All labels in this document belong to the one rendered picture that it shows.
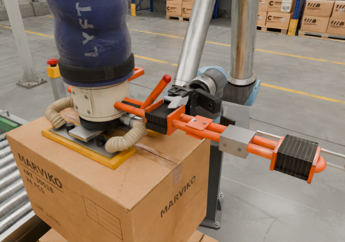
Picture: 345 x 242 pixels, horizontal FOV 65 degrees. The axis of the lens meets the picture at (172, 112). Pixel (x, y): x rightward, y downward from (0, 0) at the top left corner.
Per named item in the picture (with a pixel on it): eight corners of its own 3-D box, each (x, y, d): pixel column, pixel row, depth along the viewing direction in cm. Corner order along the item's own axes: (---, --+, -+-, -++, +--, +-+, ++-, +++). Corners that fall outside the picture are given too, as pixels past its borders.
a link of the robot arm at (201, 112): (197, 113, 115) (199, 86, 109) (223, 120, 110) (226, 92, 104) (188, 123, 108) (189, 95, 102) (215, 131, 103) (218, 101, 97)
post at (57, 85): (72, 183, 223) (45, 66, 176) (79, 178, 228) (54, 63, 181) (78, 185, 220) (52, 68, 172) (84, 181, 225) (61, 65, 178)
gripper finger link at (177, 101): (154, 104, 75) (170, 100, 83) (172, 109, 73) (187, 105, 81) (155, 93, 75) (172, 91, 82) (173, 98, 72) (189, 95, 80)
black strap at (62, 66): (44, 73, 82) (40, 60, 80) (101, 54, 99) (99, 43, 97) (96, 89, 71) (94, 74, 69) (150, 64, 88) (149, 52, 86)
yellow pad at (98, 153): (41, 135, 93) (38, 123, 91) (66, 123, 100) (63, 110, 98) (113, 170, 76) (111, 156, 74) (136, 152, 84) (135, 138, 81)
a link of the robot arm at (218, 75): (228, 91, 105) (230, 67, 100) (215, 104, 95) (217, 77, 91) (205, 86, 109) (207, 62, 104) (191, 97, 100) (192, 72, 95)
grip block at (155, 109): (143, 128, 77) (141, 110, 74) (163, 114, 84) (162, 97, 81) (168, 137, 72) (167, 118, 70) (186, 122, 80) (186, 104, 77)
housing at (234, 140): (217, 150, 67) (218, 135, 65) (228, 137, 72) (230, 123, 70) (245, 160, 63) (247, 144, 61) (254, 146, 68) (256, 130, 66)
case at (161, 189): (34, 213, 114) (4, 132, 95) (106, 163, 142) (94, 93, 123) (141, 303, 82) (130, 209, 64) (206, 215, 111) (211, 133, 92)
